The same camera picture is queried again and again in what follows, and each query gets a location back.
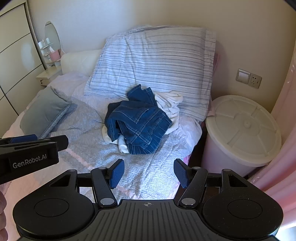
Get blue denim jeans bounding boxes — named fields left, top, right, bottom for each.
left=105, top=85, right=173, bottom=155

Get grey-blue pillow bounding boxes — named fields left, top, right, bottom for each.
left=20, top=86, right=78, bottom=139

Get white garment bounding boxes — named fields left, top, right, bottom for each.
left=102, top=90, right=184, bottom=153

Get white round lidded bin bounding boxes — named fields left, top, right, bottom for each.
left=201, top=95, right=282, bottom=178

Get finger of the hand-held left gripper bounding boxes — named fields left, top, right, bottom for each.
left=0, top=134, right=50, bottom=147
left=35, top=136, right=69, bottom=151

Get cream dressing table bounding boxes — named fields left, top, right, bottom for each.
left=36, top=67, right=63, bottom=87

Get beige wall socket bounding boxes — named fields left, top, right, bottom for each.
left=249, top=73, right=262, bottom=88

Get white bolster cushion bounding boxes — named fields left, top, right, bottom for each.
left=60, top=49, right=102, bottom=77

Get beige light switch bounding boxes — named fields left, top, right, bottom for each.
left=236, top=69, right=250, bottom=82

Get grey herringbone blanket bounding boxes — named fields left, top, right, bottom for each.
left=39, top=97, right=203, bottom=202

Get pink curtain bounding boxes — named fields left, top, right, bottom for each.
left=261, top=58, right=296, bottom=232

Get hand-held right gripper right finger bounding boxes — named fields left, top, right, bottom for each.
left=174, top=159, right=252, bottom=208

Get blue striped pillow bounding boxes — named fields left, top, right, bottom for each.
left=83, top=25, right=216, bottom=122

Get white panelled wardrobe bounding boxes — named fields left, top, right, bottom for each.
left=0, top=0, right=47, bottom=116

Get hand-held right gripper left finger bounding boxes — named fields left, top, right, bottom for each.
left=47, top=159, right=125, bottom=207

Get bed with pink sheet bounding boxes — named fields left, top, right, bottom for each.
left=0, top=70, right=204, bottom=241

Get person's left hand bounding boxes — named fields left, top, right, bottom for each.
left=0, top=191, right=10, bottom=241

